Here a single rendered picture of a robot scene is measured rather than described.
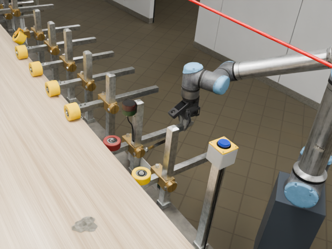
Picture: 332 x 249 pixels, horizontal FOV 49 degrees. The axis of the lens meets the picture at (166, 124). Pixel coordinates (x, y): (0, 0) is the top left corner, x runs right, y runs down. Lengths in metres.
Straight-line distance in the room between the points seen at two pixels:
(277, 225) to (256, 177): 0.97
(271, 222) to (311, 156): 0.55
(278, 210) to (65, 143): 1.13
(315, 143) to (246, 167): 1.51
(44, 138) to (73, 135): 0.12
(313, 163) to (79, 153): 1.01
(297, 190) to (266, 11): 2.84
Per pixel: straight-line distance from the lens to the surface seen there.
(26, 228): 1.37
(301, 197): 1.79
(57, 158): 1.61
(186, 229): 1.61
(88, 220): 1.35
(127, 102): 1.57
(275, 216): 2.08
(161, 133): 1.83
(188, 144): 3.21
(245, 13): 4.49
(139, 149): 1.70
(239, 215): 2.71
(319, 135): 1.64
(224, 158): 1.19
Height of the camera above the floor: 1.93
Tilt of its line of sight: 34 degrees down
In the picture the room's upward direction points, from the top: 7 degrees clockwise
